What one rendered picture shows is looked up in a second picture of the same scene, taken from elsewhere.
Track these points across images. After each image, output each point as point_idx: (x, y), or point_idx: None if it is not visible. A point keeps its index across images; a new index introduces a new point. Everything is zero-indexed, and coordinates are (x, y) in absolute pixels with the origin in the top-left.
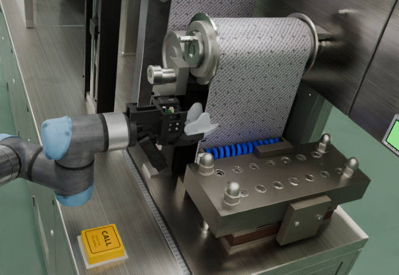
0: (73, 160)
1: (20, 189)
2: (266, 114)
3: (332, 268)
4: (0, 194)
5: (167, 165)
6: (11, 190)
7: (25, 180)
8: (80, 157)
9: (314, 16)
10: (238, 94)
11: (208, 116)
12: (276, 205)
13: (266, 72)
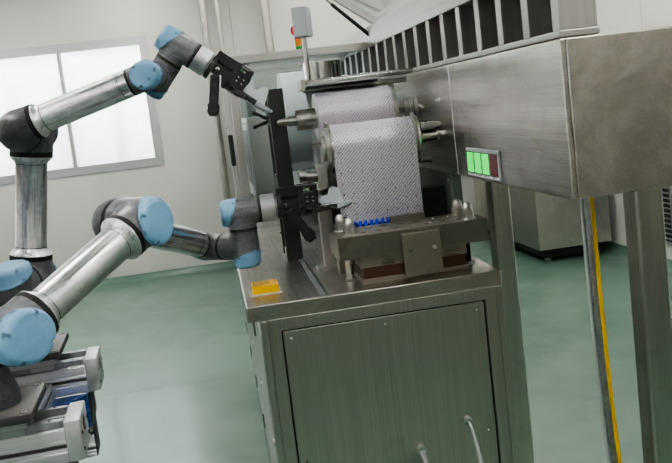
0: (239, 223)
1: (260, 447)
2: (397, 192)
3: (476, 307)
4: (238, 452)
5: (314, 235)
6: (250, 449)
7: (266, 441)
8: (243, 220)
9: (433, 115)
10: (362, 174)
11: (337, 190)
12: (388, 235)
13: (381, 154)
